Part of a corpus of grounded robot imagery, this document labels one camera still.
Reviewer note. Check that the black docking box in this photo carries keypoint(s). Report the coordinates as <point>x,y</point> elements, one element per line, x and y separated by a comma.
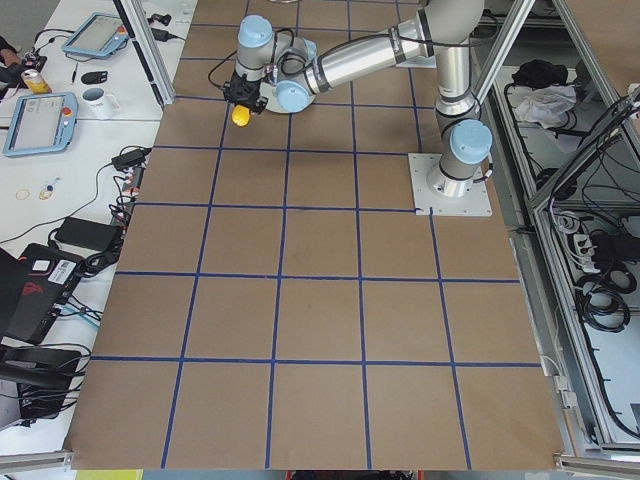
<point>36,382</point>

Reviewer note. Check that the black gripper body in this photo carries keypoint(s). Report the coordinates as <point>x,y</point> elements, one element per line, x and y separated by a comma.
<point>244,91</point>

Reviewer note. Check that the black power brick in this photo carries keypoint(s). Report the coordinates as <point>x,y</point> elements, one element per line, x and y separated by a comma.
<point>87,234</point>

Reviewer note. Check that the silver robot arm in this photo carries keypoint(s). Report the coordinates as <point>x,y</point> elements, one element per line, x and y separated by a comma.
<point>282,72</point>

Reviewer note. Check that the yellow corn cob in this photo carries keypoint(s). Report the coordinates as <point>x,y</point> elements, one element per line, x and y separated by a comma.
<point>241,115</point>

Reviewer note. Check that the black cloth pile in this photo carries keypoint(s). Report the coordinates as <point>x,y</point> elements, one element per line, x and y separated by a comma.
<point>538,74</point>

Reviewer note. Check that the white crumpled cloth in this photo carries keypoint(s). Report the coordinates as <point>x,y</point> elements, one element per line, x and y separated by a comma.
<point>547,106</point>

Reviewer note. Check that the black computer mouse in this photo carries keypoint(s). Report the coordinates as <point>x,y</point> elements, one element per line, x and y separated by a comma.
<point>94,77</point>

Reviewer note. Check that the black laptop with red logo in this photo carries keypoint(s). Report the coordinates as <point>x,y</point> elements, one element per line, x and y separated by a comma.
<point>34,286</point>

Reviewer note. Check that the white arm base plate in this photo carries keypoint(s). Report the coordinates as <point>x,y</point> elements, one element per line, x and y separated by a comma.
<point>436,194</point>

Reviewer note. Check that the yellow drink can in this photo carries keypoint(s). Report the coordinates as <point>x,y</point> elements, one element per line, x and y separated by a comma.
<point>34,80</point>

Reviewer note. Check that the black laptop charger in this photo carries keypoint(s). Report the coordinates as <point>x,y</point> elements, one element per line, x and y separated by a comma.
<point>130,159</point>

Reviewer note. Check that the blue teach pendant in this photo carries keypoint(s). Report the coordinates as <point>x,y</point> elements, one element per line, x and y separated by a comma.
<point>100,36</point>
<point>41,124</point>

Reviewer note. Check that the blue teach pendant near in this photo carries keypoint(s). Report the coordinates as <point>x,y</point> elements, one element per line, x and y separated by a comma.
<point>41,124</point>

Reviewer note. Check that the white mug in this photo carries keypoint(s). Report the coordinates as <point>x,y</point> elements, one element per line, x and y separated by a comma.
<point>104,105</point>

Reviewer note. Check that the blue teach pendant far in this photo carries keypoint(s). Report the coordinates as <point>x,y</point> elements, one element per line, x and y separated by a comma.
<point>100,36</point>

